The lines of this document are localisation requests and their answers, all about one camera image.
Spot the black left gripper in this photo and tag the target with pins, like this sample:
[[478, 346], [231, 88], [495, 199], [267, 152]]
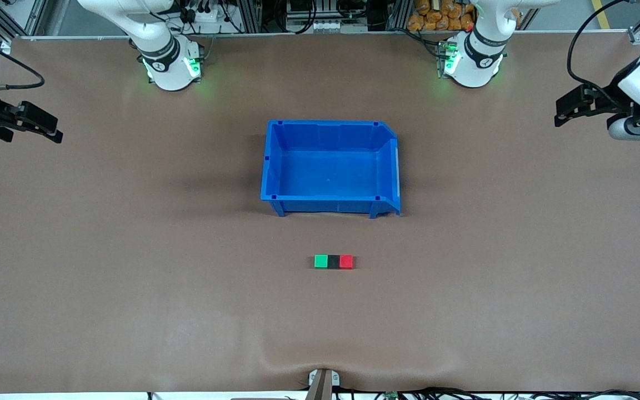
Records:
[[610, 96]]

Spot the small red cube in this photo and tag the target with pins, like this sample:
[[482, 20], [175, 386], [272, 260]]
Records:
[[346, 261]]

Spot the small green cube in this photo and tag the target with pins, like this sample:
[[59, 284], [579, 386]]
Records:
[[321, 261]]

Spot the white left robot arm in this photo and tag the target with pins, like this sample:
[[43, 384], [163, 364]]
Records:
[[475, 55]]

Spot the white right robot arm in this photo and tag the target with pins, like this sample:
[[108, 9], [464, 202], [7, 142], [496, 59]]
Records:
[[167, 66]]

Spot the small black cube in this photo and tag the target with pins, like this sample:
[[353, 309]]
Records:
[[334, 261]]

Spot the orange snack bags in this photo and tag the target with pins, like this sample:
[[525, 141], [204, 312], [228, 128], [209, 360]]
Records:
[[436, 19]]

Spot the white power strip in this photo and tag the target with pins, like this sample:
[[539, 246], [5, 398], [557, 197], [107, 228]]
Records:
[[209, 15]]

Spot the brown table mat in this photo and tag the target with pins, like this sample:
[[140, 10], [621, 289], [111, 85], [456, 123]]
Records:
[[131, 333]]

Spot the blue plastic storage bin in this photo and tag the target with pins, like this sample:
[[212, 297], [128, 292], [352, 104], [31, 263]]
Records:
[[325, 178]]

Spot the metal table clamp bracket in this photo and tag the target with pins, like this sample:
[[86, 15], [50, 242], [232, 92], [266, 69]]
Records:
[[323, 386]]

